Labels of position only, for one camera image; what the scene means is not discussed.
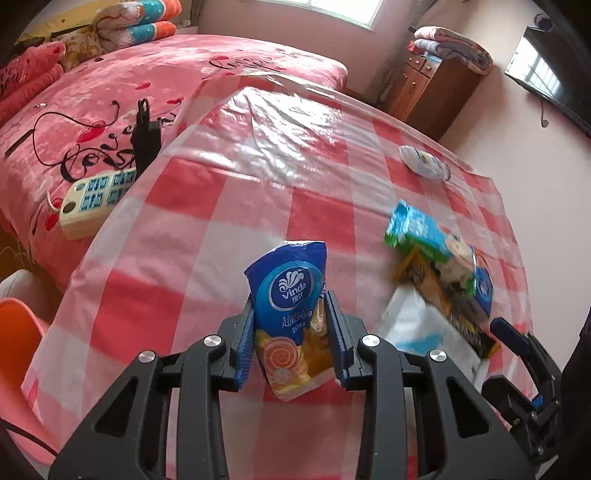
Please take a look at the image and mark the wooden cabinet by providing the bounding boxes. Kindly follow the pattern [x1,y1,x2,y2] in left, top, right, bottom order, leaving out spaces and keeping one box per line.
[381,51,483,141]

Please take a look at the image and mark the window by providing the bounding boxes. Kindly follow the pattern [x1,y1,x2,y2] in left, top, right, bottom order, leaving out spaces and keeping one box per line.
[263,0,383,30]

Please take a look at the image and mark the folded blanket on cabinet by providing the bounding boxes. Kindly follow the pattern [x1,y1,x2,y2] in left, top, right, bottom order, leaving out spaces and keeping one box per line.
[413,26,494,76]

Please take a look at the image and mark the black charger adapter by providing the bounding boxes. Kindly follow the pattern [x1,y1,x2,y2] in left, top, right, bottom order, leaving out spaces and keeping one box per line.
[131,99,161,178]

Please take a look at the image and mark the white pouch with teal swoosh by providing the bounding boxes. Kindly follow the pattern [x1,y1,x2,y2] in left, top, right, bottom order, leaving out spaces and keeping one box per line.
[378,284,490,391]

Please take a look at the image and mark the red white checkered tablecloth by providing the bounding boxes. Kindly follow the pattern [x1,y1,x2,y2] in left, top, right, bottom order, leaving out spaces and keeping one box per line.
[20,75,539,480]

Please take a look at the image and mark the pink bed with bedspread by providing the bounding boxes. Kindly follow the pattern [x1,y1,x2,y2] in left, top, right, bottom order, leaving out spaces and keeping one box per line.
[1,34,348,289]

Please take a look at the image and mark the orange plastic chair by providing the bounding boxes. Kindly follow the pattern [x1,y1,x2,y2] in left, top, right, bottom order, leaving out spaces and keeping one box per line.
[0,297,59,467]

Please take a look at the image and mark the wall mounted black television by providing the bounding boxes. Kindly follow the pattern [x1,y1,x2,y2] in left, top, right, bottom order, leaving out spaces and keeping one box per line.
[505,26,590,137]

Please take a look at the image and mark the blue vinda tissue pack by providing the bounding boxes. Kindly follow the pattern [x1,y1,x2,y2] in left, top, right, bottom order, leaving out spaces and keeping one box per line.
[245,241,334,401]

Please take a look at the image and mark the pink pillows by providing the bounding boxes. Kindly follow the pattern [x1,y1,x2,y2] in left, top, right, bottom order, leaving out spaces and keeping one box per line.
[0,41,66,125]

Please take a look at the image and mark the white round lid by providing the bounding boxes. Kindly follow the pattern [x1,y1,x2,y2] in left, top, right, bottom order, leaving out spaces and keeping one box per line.
[399,145,451,181]

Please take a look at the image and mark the cream power strip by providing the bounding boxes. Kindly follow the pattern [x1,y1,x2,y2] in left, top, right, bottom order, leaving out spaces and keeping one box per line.
[59,168,136,241]

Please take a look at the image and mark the rolled colourful quilt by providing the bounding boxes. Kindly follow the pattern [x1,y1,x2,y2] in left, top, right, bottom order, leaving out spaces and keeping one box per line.
[92,0,182,52]

